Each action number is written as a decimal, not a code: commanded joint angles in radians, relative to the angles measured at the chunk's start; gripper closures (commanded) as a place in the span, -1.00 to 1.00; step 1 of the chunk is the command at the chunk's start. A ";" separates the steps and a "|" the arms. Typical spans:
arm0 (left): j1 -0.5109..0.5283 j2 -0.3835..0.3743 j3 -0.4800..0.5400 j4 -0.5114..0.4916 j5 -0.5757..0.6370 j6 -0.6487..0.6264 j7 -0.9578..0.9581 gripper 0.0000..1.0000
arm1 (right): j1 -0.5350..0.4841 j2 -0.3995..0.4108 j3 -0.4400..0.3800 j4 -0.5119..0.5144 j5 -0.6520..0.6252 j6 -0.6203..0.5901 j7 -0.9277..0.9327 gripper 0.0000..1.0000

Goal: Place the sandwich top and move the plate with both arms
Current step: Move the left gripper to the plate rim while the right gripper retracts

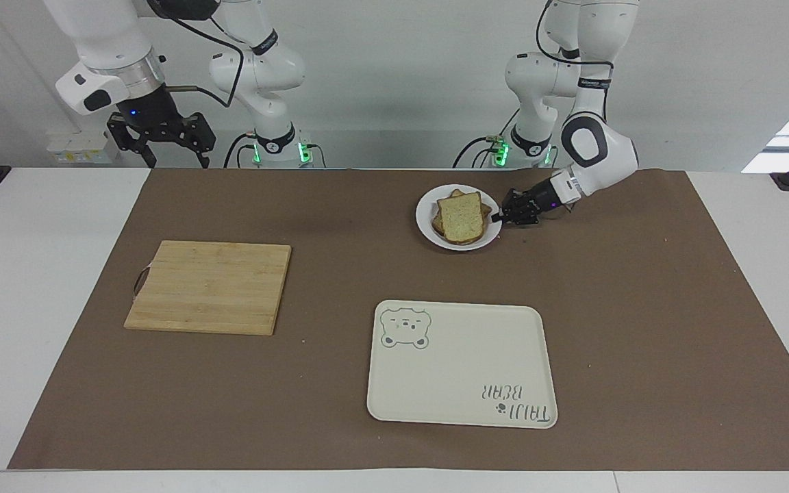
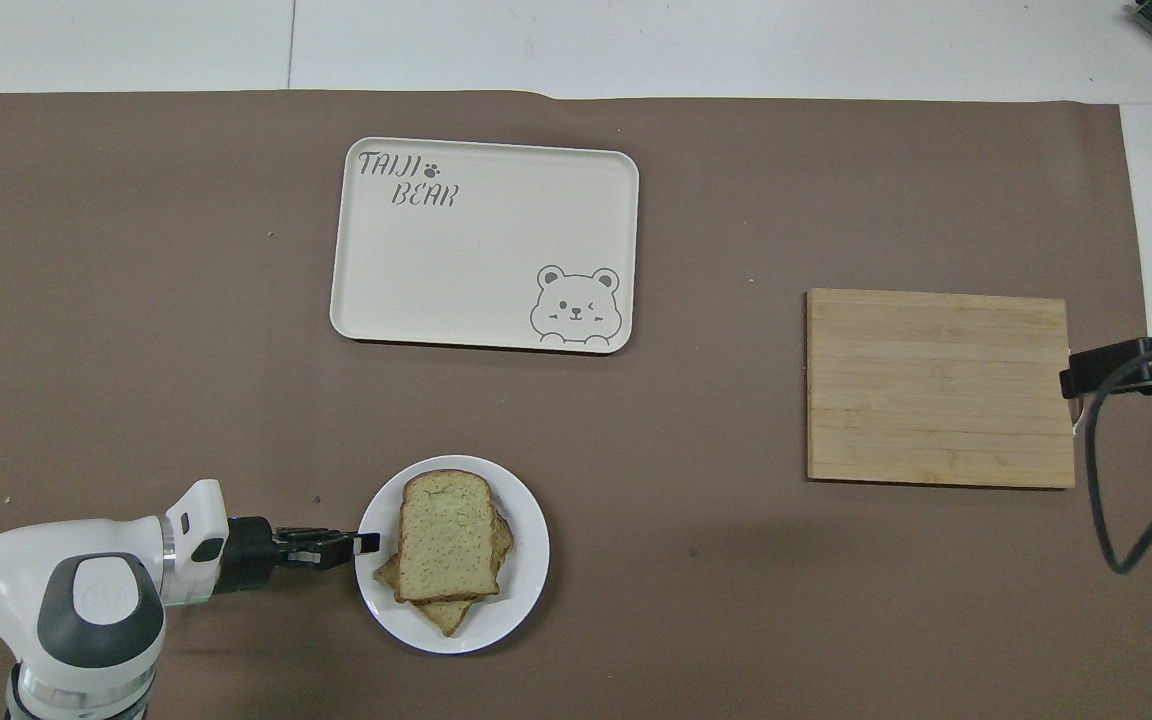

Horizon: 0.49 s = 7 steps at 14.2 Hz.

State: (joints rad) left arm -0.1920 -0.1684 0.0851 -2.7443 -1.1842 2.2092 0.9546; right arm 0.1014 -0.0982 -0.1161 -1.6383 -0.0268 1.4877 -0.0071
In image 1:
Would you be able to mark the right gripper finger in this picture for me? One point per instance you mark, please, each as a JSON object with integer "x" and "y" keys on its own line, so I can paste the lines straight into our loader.
{"x": 120, "y": 133}
{"x": 201, "y": 133}

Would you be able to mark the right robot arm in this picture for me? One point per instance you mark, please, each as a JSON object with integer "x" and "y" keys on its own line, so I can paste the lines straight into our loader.
{"x": 268, "y": 68}

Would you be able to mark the white electrical box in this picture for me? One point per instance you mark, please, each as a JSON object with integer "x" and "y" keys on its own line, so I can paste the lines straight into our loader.
{"x": 79, "y": 149}

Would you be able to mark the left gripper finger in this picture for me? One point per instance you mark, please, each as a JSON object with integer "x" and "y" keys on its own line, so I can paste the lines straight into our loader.
{"x": 514, "y": 199}
{"x": 519, "y": 217}

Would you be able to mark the white round plate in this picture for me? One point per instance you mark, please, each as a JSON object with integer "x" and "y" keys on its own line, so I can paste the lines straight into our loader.
{"x": 429, "y": 233}

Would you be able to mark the lower bread slices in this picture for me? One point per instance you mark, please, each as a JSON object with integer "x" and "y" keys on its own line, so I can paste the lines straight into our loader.
{"x": 487, "y": 209}

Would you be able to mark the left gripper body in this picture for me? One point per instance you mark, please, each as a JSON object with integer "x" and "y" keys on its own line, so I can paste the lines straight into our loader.
{"x": 540, "y": 200}

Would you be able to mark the toasted bread slice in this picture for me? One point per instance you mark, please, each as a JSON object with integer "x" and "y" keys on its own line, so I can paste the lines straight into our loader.
{"x": 463, "y": 218}

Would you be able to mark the cream tray with bear print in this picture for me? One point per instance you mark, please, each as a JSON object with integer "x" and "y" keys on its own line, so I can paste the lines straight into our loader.
{"x": 459, "y": 370}

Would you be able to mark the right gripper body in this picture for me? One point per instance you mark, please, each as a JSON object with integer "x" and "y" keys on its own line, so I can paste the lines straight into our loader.
{"x": 146, "y": 109}

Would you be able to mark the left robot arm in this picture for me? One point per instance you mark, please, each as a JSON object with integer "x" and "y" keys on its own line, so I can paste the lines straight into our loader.
{"x": 600, "y": 147}

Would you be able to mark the wooden cutting board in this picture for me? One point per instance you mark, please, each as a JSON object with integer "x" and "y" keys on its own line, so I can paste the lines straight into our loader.
{"x": 209, "y": 287}

